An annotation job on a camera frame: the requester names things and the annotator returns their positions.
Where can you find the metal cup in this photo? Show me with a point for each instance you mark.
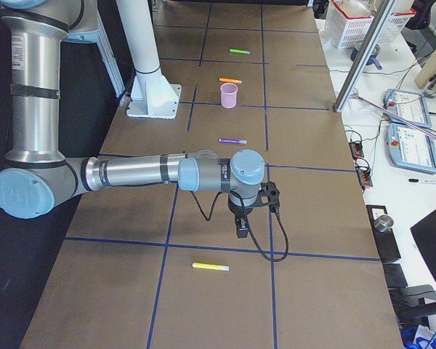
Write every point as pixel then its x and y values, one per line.
pixel 383 223

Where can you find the upper teach pendant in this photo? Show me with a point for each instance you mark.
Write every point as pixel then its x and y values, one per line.
pixel 411 106

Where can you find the upper orange connector block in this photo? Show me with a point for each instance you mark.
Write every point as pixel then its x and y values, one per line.
pixel 356 149

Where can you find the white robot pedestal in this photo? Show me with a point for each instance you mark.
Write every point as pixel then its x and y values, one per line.
pixel 152 96

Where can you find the green highlighter pen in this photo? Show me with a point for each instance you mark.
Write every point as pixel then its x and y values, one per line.
pixel 239 51

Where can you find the aluminium frame post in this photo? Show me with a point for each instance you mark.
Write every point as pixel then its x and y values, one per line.
pixel 380 20

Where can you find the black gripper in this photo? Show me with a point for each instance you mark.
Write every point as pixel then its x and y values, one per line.
pixel 238 210

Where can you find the yellow highlighter pen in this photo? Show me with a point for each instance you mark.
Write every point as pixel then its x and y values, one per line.
pixel 208 266

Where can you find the black marker pen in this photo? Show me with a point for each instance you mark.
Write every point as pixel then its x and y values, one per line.
pixel 422 181

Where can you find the purple highlighter pen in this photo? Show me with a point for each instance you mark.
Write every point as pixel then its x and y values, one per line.
pixel 232 141

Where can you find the white plastic basket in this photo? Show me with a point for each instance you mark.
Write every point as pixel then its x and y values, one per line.
pixel 345 31

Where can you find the black box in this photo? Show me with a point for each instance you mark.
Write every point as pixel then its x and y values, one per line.
pixel 385 241

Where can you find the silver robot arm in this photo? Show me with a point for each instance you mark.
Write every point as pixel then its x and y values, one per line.
pixel 38 177

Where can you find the teach pendant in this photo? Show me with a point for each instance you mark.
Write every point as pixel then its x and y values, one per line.
pixel 411 106
pixel 410 149

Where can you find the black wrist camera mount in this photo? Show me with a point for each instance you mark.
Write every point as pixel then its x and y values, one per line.
pixel 270 194

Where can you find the orange connector block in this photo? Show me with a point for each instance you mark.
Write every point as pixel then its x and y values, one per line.
pixel 356 149
pixel 364 176

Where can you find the lower orange connector block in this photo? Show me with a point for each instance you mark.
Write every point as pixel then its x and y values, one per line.
pixel 364 176

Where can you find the orange highlighter pen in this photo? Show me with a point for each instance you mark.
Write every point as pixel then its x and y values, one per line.
pixel 233 81

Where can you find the pink mesh pen holder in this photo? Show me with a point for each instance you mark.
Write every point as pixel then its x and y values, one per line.
pixel 228 95

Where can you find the lower teach pendant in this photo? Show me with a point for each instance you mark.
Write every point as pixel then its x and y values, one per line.
pixel 410 149

